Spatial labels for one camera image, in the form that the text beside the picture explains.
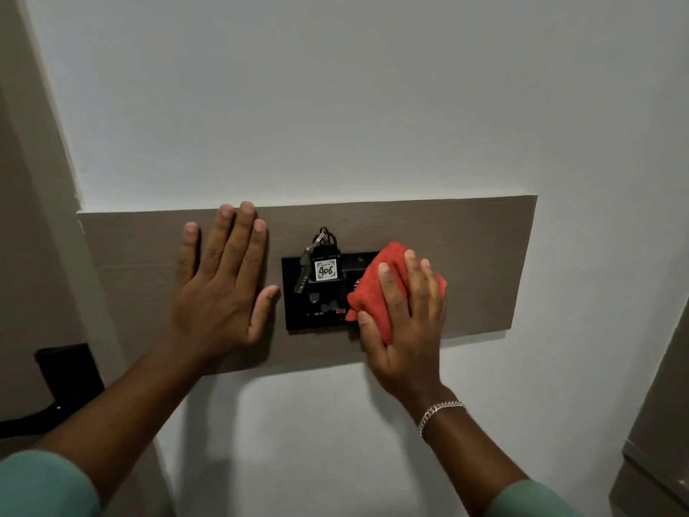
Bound person's left hand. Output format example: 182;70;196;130
168;201;281;365

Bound person's right hand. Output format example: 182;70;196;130
357;250;456;418

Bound red cleaning cloth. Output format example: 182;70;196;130
345;241;447;346

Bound person's left forearm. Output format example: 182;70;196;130
32;341;208;501

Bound person's right forearm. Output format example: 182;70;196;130
420;404;531;516

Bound metal key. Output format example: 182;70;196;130
293;243;318;294

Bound black key tag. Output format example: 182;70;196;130
308;227;345;307

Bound grey cabinet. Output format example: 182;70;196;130
608;298;689;517

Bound black wall switch panel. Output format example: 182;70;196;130
281;252;380;333

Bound wooden wall board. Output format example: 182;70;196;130
77;195;538;376

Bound silver chain bracelet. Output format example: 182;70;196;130
418;401;465;438

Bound black door handle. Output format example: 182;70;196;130
0;343;106;440

